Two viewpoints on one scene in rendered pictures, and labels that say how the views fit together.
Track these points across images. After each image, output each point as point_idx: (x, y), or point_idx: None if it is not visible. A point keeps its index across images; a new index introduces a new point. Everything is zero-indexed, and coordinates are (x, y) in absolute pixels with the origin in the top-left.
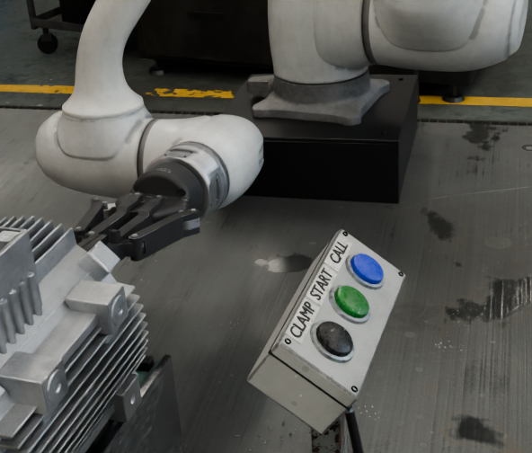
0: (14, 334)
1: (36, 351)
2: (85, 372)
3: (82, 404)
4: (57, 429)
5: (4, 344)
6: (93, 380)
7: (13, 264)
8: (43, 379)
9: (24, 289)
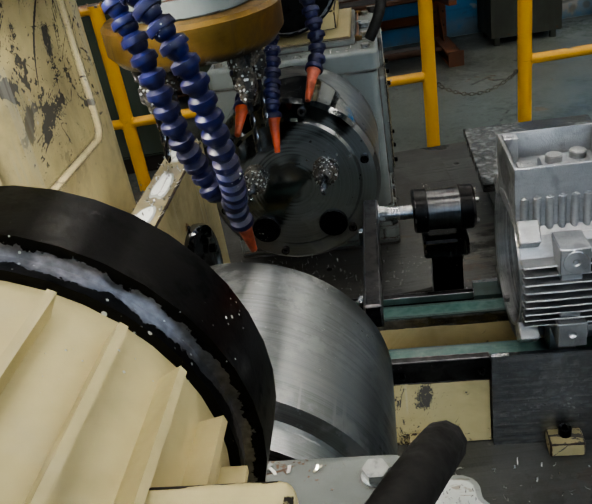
0: (589, 219)
1: None
2: None
3: None
4: (568, 290)
5: (575, 220)
6: None
7: None
8: (564, 249)
9: None
